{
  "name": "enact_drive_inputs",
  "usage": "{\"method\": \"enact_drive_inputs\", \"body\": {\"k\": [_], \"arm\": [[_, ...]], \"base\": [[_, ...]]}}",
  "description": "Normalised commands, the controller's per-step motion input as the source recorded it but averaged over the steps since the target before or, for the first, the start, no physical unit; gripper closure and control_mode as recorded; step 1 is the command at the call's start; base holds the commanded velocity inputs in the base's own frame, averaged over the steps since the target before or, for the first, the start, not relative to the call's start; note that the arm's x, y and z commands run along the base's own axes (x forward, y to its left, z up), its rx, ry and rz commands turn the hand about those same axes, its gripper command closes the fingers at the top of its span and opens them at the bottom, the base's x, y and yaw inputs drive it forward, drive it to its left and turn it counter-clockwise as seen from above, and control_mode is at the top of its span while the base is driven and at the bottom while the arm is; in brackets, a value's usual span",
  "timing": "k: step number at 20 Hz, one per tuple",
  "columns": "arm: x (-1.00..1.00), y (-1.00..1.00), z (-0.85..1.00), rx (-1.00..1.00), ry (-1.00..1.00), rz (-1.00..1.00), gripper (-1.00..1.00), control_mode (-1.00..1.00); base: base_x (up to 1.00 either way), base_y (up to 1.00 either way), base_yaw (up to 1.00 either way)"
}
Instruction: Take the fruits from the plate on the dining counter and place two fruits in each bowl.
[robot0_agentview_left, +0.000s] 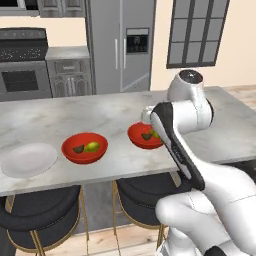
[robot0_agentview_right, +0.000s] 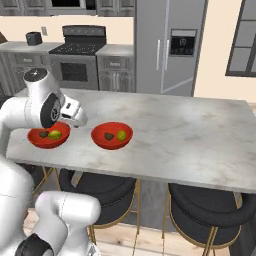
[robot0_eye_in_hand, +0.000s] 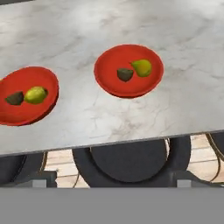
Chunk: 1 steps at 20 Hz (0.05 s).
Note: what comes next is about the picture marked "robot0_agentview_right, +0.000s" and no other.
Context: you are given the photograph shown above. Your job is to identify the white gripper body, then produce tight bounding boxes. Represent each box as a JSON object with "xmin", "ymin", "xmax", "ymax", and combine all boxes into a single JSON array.
[{"xmin": 60, "ymin": 98, "xmax": 89, "ymax": 128}]

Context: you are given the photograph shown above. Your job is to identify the red bowl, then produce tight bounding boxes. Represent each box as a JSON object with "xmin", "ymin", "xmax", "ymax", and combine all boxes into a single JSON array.
[
  {"xmin": 27, "ymin": 121, "xmax": 72, "ymax": 150},
  {"xmin": 90, "ymin": 121, "xmax": 134, "ymax": 151}
]

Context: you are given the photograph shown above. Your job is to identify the yellow-green fruit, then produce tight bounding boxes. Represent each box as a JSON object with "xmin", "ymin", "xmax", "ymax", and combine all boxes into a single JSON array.
[
  {"xmin": 116, "ymin": 129, "xmax": 128, "ymax": 142},
  {"xmin": 48, "ymin": 129, "xmax": 63, "ymax": 141}
]

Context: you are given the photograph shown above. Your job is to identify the grey oven with black hob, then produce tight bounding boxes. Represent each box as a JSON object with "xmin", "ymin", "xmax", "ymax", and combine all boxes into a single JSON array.
[{"xmin": 48, "ymin": 24, "xmax": 107, "ymax": 91}]

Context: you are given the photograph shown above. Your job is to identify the grey base cupboards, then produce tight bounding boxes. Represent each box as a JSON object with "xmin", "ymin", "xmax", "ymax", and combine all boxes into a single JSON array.
[
  {"xmin": 95, "ymin": 43, "xmax": 137, "ymax": 94},
  {"xmin": 0, "ymin": 40, "xmax": 64, "ymax": 98}
]

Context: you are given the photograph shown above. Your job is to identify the black stool with gold legs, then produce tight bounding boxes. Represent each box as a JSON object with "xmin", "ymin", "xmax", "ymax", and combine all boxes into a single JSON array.
[
  {"xmin": 161, "ymin": 182, "xmax": 256, "ymax": 256},
  {"xmin": 32, "ymin": 165, "xmax": 142, "ymax": 256}
]

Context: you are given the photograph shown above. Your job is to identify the black toaster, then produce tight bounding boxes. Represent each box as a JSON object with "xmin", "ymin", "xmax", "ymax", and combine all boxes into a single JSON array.
[{"xmin": 25, "ymin": 31, "xmax": 43, "ymax": 47}]

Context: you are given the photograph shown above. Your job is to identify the black microwave oven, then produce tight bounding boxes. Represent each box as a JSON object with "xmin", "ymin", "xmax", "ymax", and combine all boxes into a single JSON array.
[{"xmin": 50, "ymin": 0, "xmax": 98, "ymax": 11}]

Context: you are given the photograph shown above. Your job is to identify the grey fridge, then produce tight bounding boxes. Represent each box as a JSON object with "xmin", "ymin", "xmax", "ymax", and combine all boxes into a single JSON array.
[{"xmin": 133, "ymin": 0, "xmax": 209, "ymax": 98}]

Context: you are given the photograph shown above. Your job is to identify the dark framed window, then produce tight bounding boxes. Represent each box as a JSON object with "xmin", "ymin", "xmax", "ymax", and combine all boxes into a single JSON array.
[{"xmin": 225, "ymin": 0, "xmax": 256, "ymax": 78}]

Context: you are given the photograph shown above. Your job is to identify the grey wall cupboards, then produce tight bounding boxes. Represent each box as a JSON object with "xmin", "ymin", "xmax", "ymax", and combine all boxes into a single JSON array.
[{"xmin": 0, "ymin": 0, "xmax": 136, "ymax": 18}]

